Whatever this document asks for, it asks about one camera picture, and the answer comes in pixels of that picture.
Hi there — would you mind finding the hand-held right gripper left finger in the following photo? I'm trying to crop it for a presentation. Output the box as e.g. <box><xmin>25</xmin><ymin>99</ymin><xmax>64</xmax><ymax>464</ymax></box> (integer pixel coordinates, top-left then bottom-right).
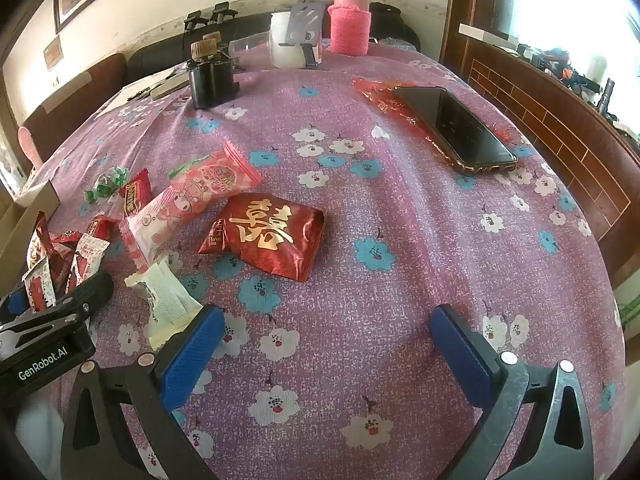
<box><xmin>60</xmin><ymin>304</ymin><xmax>226</xmax><ymax>480</ymax></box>

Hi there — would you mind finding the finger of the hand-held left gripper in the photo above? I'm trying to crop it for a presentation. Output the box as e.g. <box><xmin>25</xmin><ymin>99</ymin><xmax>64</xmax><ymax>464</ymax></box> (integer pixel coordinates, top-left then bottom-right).
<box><xmin>49</xmin><ymin>271</ymin><xmax>115</xmax><ymax>315</ymax></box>
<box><xmin>0</xmin><ymin>287</ymin><xmax>31</xmax><ymax>323</ymax></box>

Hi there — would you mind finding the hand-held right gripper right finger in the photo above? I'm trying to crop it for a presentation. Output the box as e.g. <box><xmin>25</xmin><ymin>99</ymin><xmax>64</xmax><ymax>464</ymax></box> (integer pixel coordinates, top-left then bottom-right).
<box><xmin>430</xmin><ymin>304</ymin><xmax>596</xmax><ymax>480</ymax></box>

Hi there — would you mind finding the red and white candy packet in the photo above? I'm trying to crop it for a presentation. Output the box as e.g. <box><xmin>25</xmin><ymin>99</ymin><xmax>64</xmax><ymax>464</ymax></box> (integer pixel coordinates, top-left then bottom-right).
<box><xmin>69</xmin><ymin>234</ymin><xmax>111</xmax><ymax>292</ymax></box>
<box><xmin>26</xmin><ymin>212</ymin><xmax>55</xmax><ymax>272</ymax></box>
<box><xmin>22</xmin><ymin>255</ymin><xmax>57</xmax><ymax>311</ymax></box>

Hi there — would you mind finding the cardboard box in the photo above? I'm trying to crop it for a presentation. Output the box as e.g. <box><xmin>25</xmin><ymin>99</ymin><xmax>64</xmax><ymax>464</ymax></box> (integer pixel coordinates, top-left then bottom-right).
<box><xmin>0</xmin><ymin>162</ymin><xmax>62</xmax><ymax>281</ymax></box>

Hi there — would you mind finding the dark red black-label candy packet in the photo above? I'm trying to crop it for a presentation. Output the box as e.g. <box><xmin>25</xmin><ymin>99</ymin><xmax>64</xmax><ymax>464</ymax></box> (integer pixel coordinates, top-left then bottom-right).
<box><xmin>119</xmin><ymin>169</ymin><xmax>152</xmax><ymax>217</ymax></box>

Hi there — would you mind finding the cream white snack packet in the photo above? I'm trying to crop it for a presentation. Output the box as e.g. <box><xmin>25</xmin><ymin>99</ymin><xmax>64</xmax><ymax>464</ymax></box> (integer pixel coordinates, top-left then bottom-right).
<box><xmin>125</xmin><ymin>255</ymin><xmax>205</xmax><ymax>352</ymax></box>

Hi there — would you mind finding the small dark red candy packet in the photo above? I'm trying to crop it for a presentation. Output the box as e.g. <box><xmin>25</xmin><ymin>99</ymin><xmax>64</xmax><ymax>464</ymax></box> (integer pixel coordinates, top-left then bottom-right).
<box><xmin>49</xmin><ymin>230</ymin><xmax>83</xmax><ymax>252</ymax></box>

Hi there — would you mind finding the green wrapped candy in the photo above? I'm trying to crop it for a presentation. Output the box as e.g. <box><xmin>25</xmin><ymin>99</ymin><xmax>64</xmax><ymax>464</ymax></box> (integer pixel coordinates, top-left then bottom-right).
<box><xmin>82</xmin><ymin>165</ymin><xmax>132</xmax><ymax>205</ymax></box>

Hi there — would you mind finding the pink cartoon snack packet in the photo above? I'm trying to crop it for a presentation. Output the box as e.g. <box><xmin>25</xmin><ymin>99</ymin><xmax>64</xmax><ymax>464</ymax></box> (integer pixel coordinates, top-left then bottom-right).
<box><xmin>119</xmin><ymin>141</ymin><xmax>264</xmax><ymax>270</ymax></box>

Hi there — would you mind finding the large red foil snack bag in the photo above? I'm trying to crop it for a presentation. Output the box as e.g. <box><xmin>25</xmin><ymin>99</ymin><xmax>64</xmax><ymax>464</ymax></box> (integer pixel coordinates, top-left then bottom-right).
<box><xmin>197</xmin><ymin>192</ymin><xmax>326</xmax><ymax>283</ymax></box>

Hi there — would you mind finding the pink round object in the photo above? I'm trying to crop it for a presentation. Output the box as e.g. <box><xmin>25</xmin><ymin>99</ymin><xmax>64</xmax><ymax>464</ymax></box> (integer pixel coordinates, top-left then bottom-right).
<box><xmin>18</xmin><ymin>126</ymin><xmax>45</xmax><ymax>172</ymax></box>

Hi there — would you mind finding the clear green-edged pastry packet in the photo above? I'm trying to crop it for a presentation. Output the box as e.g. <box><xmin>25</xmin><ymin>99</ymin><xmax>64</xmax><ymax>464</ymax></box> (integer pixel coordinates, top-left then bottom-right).
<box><xmin>167</xmin><ymin>155</ymin><xmax>206</xmax><ymax>180</ymax></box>

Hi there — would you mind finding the purple floral tablecloth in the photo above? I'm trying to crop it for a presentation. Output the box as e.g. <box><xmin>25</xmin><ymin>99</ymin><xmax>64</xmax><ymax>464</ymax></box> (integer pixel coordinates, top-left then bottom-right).
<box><xmin>15</xmin><ymin>40</ymin><xmax>632</xmax><ymax>480</ymax></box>

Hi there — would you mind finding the brown sofa cushion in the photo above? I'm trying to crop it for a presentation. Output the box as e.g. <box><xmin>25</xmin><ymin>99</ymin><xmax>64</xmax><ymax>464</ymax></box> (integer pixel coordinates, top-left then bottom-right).
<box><xmin>22</xmin><ymin>52</ymin><xmax>127</xmax><ymax>137</ymax></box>

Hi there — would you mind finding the white paper sheet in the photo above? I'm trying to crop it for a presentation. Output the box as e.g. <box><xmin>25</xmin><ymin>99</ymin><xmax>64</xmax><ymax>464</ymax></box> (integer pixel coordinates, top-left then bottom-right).
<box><xmin>92</xmin><ymin>65</ymin><xmax>191</xmax><ymax>118</ymax></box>

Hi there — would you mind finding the grey notebook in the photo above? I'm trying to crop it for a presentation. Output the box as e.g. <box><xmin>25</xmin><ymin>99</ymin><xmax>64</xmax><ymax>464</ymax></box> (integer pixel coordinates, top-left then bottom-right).
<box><xmin>150</xmin><ymin>77</ymin><xmax>191</xmax><ymax>102</ymax></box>

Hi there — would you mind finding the black smartphone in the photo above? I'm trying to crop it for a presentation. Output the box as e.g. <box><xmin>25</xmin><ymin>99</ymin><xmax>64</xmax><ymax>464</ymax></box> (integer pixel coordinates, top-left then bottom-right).
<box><xmin>394</xmin><ymin>86</ymin><xmax>519</xmax><ymax>176</ymax></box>

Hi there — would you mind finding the black bottle holder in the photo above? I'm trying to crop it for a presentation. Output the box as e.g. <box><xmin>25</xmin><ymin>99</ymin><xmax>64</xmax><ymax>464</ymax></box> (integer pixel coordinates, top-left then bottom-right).
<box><xmin>187</xmin><ymin>57</ymin><xmax>237</xmax><ymax>110</ymax></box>

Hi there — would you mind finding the brown wooden cabinet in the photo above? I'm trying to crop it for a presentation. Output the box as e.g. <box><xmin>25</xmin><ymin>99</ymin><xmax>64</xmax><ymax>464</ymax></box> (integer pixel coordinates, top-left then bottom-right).
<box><xmin>440</xmin><ymin>0</ymin><xmax>640</xmax><ymax>281</ymax></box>

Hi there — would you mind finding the black sofa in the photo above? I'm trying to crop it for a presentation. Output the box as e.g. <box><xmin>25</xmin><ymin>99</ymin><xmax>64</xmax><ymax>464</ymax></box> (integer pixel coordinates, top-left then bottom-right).
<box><xmin>125</xmin><ymin>9</ymin><xmax>421</xmax><ymax>83</ymax></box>

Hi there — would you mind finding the red plastic wrapper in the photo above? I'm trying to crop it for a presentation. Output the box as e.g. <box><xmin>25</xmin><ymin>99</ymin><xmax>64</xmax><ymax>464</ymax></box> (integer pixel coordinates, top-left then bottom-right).
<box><xmin>352</xmin><ymin>77</ymin><xmax>516</xmax><ymax>166</ymax></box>

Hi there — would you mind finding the clear plastic container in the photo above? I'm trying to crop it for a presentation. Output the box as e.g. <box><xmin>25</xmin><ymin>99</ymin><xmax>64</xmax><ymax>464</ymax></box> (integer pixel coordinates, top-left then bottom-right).
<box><xmin>227</xmin><ymin>31</ymin><xmax>273</xmax><ymax>59</ymax></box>

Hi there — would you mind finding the white cup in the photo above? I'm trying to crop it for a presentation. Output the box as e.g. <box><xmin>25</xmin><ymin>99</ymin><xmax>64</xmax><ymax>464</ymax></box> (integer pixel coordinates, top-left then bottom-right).
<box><xmin>270</xmin><ymin>10</ymin><xmax>321</xmax><ymax>69</ymax></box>

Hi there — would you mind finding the black bag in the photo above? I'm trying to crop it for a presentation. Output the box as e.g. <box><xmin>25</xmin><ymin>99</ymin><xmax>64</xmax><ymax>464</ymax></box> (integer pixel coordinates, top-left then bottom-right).
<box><xmin>369</xmin><ymin>2</ymin><xmax>422</xmax><ymax>52</ymax></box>

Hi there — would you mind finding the grey phone stand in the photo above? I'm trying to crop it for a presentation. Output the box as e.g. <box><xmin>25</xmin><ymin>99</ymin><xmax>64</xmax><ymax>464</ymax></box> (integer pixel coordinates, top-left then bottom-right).
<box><xmin>284</xmin><ymin>1</ymin><xmax>326</xmax><ymax>69</ymax></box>

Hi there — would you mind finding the pink bottle with knitted sleeve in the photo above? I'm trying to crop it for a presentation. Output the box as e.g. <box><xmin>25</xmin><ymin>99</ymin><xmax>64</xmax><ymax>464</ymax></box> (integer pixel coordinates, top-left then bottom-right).
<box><xmin>327</xmin><ymin>0</ymin><xmax>372</xmax><ymax>56</ymax></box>

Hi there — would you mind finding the small wall plaque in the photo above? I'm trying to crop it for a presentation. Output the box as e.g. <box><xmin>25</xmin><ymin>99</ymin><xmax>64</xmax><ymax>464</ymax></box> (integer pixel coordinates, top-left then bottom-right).
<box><xmin>42</xmin><ymin>35</ymin><xmax>63</xmax><ymax>72</ymax></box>

